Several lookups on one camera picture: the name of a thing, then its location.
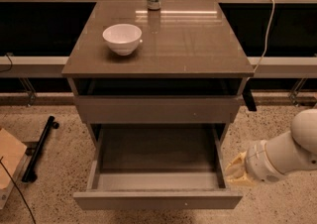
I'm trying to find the wooden board on frame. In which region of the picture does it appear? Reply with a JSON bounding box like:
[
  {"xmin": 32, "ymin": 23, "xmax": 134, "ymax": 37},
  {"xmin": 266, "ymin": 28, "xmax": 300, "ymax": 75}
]
[{"xmin": 0, "ymin": 127, "xmax": 28, "ymax": 210}]

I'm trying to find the black cable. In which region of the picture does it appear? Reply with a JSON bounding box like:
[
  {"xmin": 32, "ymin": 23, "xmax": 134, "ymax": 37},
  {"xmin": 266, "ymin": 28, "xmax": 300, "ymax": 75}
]
[{"xmin": 0, "ymin": 156, "xmax": 38, "ymax": 224}]

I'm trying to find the white ceramic bowl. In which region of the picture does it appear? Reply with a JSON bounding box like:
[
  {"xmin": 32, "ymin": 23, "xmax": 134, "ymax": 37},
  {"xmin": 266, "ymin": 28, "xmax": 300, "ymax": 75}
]
[{"xmin": 102, "ymin": 24, "xmax": 142, "ymax": 56}]

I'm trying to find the black metal bar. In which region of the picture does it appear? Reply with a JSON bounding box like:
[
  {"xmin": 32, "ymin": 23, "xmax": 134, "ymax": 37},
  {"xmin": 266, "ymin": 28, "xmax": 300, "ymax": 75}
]
[{"xmin": 22, "ymin": 116, "xmax": 59, "ymax": 182}]

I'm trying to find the white cable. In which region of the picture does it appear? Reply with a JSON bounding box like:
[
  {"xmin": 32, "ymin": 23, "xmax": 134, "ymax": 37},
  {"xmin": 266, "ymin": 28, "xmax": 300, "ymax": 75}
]
[{"xmin": 252, "ymin": 0, "xmax": 276, "ymax": 73}]

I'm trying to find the grey drawer cabinet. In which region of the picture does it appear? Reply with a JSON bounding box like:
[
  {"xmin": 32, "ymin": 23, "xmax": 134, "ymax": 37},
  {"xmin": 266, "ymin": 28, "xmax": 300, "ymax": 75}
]
[{"xmin": 62, "ymin": 0, "xmax": 254, "ymax": 140}]

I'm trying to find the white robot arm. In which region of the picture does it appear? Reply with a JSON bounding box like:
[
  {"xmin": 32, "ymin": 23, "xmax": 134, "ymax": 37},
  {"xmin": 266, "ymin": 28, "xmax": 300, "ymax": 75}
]
[{"xmin": 225, "ymin": 108, "xmax": 317, "ymax": 186}]

